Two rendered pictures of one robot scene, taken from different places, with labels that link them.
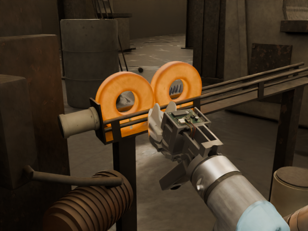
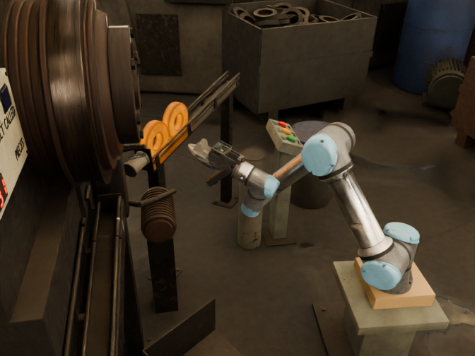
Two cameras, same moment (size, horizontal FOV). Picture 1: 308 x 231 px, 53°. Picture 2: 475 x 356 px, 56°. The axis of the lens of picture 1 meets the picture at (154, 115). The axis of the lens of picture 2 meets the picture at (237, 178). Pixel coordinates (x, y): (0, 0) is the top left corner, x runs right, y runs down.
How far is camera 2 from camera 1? 1.13 m
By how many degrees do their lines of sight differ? 38
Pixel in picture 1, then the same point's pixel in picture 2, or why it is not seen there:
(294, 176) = (251, 155)
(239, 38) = (120, 8)
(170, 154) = (217, 167)
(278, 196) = not seen: hidden behind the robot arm
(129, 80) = (157, 127)
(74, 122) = (138, 164)
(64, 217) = (162, 220)
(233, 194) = (258, 176)
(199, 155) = (236, 164)
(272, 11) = not seen: outside the picture
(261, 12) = not seen: outside the picture
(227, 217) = (259, 186)
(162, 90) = (172, 126)
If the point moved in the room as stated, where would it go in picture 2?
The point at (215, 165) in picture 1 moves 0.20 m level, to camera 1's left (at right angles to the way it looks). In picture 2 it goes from (246, 167) to (198, 185)
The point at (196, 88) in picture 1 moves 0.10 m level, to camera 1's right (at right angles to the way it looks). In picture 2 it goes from (185, 116) to (205, 110)
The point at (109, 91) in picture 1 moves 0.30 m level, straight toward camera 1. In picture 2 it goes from (150, 138) to (205, 168)
